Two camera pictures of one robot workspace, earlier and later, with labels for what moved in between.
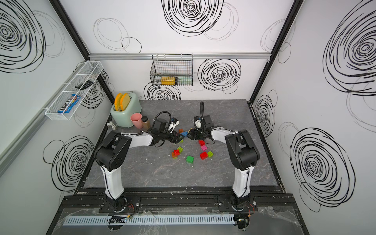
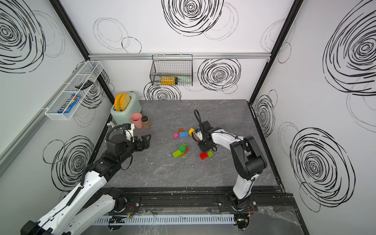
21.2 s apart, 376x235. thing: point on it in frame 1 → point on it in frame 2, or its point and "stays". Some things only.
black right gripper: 194,134 → 202,146
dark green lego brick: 190,159 → 182,148
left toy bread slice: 117,101 stays
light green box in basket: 183,80 stays
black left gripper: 176,141 → 146,144
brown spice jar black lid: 146,123 stays
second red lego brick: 203,155 stays
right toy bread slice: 124,101 stays
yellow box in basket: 168,81 stays
